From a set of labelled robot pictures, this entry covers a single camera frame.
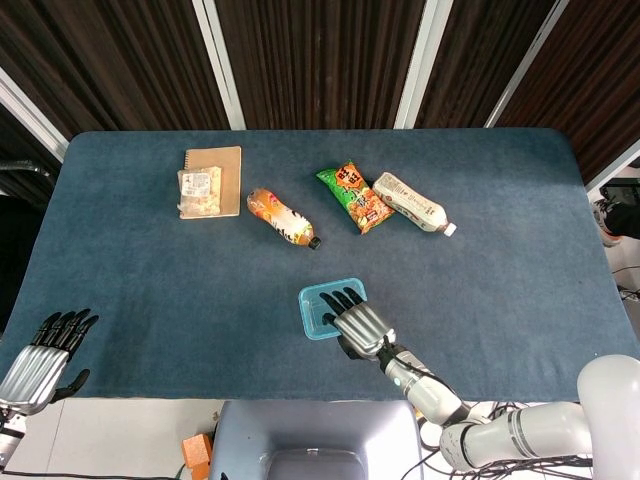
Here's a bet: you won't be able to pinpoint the white label bottle white cap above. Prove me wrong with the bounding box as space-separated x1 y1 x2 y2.
372 171 459 237

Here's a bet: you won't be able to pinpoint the orange tea bottle black cap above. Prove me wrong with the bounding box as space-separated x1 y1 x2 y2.
246 187 323 251

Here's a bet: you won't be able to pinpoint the grey blue robot torso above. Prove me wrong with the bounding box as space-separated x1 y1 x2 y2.
208 399 424 480

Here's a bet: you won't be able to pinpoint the orange block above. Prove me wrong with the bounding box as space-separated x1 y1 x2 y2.
180 432 214 476

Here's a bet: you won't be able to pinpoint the clear snack packet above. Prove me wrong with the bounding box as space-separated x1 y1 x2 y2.
176 165 223 215

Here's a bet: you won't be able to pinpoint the blue felt table cloth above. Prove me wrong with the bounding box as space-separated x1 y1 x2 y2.
0 127 632 401

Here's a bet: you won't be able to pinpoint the tangled black floor cables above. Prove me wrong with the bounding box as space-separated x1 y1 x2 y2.
414 399 596 480

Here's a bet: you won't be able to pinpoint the green orange snack bag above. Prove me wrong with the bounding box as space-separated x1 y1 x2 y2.
315 160 396 236

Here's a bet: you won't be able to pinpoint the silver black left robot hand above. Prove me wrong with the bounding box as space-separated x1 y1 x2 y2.
0 308 100 416

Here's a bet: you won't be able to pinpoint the translucent blue plastic lid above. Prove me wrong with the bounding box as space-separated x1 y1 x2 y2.
298 277 370 342

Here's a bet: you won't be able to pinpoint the clear plastic food container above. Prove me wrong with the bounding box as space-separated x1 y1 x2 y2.
299 279 369 342

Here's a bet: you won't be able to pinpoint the white partition frame post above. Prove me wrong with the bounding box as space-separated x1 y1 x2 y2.
394 0 454 130
483 0 571 129
0 67 70 161
192 0 246 131
584 149 640 194

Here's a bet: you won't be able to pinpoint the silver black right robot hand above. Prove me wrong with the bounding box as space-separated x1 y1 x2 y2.
319 287 397 360

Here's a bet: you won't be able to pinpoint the white sneaker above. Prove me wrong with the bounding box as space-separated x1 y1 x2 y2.
592 198 624 249

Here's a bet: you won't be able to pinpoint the brown spiral notebook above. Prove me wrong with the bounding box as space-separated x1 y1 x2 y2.
178 145 243 220

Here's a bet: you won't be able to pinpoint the black corrugated hose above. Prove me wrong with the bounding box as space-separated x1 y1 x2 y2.
0 158 54 181

